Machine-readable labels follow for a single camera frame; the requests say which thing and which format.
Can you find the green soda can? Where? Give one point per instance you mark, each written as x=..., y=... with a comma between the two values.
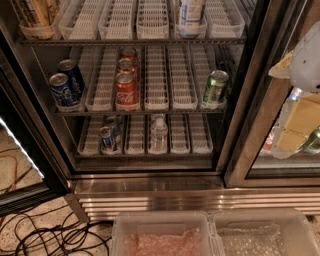
x=215, y=86

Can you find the yellow can top shelf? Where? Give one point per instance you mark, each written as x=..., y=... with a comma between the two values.
x=38, y=17

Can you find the blue pepsi can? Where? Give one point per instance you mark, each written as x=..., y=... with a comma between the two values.
x=61, y=89
x=71, y=69

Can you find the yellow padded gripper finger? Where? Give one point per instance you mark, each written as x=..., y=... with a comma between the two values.
x=303, y=119
x=282, y=69

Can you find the rear blue pepsi can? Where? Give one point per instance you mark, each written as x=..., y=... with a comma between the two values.
x=71, y=69

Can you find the front blue pepsi can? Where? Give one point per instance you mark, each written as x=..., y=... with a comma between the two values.
x=61, y=89

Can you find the rear blue energy can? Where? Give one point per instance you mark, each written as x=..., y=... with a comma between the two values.
x=112, y=122

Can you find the red coke can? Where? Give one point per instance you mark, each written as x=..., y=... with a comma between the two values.
x=126, y=91
x=129, y=53
x=126, y=65

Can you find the open fridge door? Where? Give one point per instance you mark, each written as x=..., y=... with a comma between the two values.
x=27, y=174

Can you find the clear plastic bin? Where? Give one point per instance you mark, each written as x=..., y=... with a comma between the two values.
x=271, y=232
x=165, y=233

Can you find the front blue energy can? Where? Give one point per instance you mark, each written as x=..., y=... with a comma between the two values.
x=107, y=139

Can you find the blue energy can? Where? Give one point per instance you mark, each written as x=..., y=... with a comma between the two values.
x=107, y=139
x=112, y=122

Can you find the stainless fridge base grille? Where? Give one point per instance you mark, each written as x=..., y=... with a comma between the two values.
x=103, y=199

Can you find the white blue can top shelf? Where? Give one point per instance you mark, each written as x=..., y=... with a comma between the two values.
x=189, y=17

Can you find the right fridge glass door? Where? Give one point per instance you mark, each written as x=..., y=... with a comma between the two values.
x=261, y=104

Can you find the left clear plastic bin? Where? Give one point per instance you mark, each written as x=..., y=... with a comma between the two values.
x=165, y=233

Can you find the right clear plastic bin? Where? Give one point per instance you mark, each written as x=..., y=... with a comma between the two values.
x=271, y=232

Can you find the top wire shelf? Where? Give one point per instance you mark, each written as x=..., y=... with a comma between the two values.
x=136, y=42

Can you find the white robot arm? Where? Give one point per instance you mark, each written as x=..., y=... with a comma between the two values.
x=301, y=67

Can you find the clear water bottle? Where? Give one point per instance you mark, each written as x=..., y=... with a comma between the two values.
x=158, y=137

